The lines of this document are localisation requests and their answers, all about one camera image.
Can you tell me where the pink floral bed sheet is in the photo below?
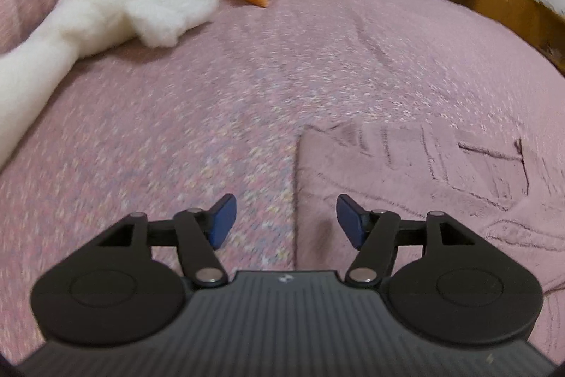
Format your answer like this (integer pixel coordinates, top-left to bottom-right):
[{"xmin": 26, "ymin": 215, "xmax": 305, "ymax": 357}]
[{"xmin": 0, "ymin": 0, "xmax": 565, "ymax": 365}]

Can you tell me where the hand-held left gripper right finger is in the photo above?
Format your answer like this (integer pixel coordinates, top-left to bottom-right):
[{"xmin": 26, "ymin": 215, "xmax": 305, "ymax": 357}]
[{"xmin": 336, "ymin": 194, "xmax": 482, "ymax": 288}]

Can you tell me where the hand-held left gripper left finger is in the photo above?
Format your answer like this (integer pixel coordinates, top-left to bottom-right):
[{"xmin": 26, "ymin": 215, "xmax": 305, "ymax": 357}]
[{"xmin": 90, "ymin": 194, "xmax": 238, "ymax": 288}]

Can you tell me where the pink knit cardigan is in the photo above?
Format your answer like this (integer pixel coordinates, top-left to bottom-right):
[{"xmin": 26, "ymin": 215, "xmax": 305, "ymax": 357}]
[{"xmin": 292, "ymin": 122, "xmax": 565, "ymax": 295}]

